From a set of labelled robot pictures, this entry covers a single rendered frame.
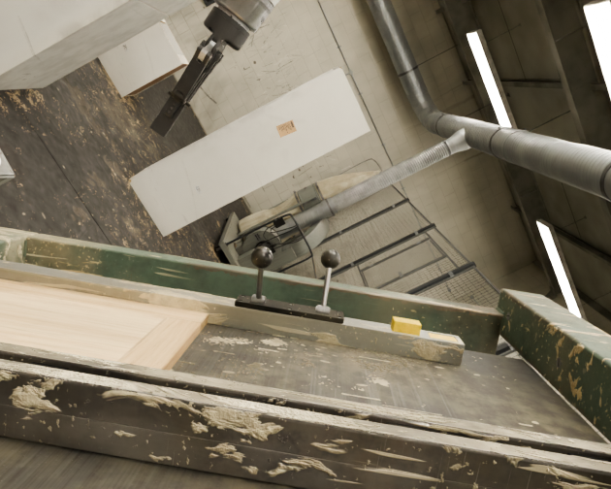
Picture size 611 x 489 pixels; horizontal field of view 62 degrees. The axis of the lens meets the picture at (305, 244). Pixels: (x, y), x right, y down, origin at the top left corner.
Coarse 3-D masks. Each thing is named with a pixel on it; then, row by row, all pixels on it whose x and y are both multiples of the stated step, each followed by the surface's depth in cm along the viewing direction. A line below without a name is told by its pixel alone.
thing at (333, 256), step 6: (324, 252) 97; (330, 252) 97; (336, 252) 97; (324, 258) 97; (330, 258) 96; (336, 258) 96; (324, 264) 97; (330, 264) 96; (336, 264) 97; (330, 270) 97; (330, 276) 96; (324, 282) 96; (324, 288) 95; (324, 294) 95; (324, 300) 94; (318, 306) 94; (324, 306) 94; (324, 312) 93
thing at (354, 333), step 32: (64, 288) 93; (96, 288) 93; (128, 288) 93; (160, 288) 96; (224, 320) 93; (256, 320) 92; (288, 320) 92; (320, 320) 92; (352, 320) 95; (384, 352) 92; (416, 352) 92; (448, 352) 92
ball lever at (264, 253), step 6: (264, 246) 88; (252, 252) 87; (258, 252) 87; (264, 252) 87; (270, 252) 87; (252, 258) 87; (258, 258) 86; (264, 258) 86; (270, 258) 87; (258, 264) 87; (264, 264) 87; (270, 264) 88; (258, 270) 90; (258, 276) 90; (258, 282) 91; (258, 288) 92; (258, 294) 93; (252, 300) 93; (258, 300) 93; (264, 300) 94
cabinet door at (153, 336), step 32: (0, 288) 88; (32, 288) 91; (0, 320) 75; (32, 320) 77; (64, 320) 79; (96, 320) 81; (128, 320) 83; (160, 320) 86; (192, 320) 87; (64, 352) 68; (96, 352) 69; (128, 352) 71; (160, 352) 72
